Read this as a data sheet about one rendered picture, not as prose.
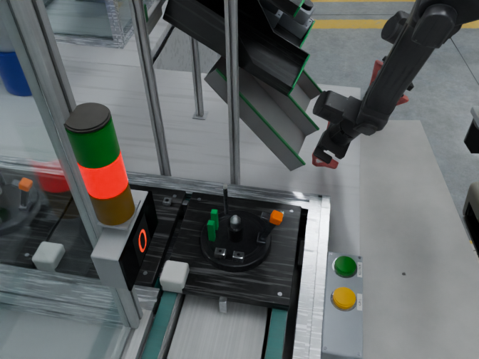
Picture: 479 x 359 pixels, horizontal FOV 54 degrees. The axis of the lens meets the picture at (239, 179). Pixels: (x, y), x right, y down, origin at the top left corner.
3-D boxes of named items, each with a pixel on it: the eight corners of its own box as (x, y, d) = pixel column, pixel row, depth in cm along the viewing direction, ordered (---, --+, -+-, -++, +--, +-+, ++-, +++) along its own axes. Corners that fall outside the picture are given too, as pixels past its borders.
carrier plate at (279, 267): (301, 211, 101) (301, 205, 99) (289, 311, 84) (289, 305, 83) (193, 197, 104) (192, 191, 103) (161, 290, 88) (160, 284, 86)
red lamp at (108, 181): (133, 172, 58) (126, 142, 55) (119, 201, 55) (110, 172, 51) (96, 167, 59) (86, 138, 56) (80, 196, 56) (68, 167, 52)
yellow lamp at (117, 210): (140, 199, 62) (134, 173, 59) (127, 228, 59) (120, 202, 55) (105, 194, 63) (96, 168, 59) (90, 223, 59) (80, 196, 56)
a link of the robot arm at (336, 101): (379, 131, 95) (390, 95, 97) (329, 107, 93) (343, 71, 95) (351, 144, 106) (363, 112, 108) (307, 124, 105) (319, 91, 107)
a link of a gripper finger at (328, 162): (299, 164, 118) (316, 151, 109) (310, 142, 121) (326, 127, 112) (322, 178, 118) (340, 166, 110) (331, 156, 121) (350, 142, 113)
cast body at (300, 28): (306, 31, 107) (323, 6, 102) (300, 39, 104) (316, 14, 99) (276, 10, 107) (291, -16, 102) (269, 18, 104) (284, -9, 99)
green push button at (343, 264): (354, 263, 91) (356, 256, 90) (354, 280, 89) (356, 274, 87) (333, 259, 92) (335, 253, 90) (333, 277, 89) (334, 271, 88)
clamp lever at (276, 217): (267, 234, 91) (284, 212, 85) (266, 242, 89) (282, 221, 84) (250, 228, 90) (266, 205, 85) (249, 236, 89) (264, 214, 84)
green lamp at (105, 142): (126, 142, 55) (118, 108, 51) (110, 172, 51) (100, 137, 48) (86, 137, 56) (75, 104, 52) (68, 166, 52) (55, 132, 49)
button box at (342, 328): (358, 272, 96) (363, 254, 91) (357, 373, 81) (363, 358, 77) (323, 267, 97) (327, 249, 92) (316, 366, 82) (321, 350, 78)
